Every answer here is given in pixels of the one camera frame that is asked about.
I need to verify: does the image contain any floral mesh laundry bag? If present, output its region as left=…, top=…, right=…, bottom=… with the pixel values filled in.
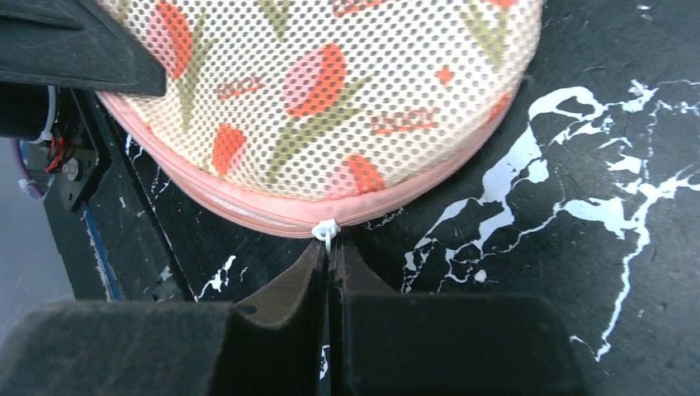
left=100, top=0, right=545, bottom=239

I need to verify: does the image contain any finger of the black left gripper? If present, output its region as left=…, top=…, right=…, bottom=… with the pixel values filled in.
left=1, top=1, right=167, bottom=97

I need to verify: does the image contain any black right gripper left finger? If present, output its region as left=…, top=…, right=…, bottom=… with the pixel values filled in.
left=1, top=242, right=328, bottom=395

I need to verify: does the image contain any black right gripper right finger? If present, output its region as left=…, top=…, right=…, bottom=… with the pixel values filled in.
left=328, top=240, right=586, bottom=395

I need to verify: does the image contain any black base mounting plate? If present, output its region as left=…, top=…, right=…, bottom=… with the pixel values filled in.
left=44, top=89, right=193, bottom=302

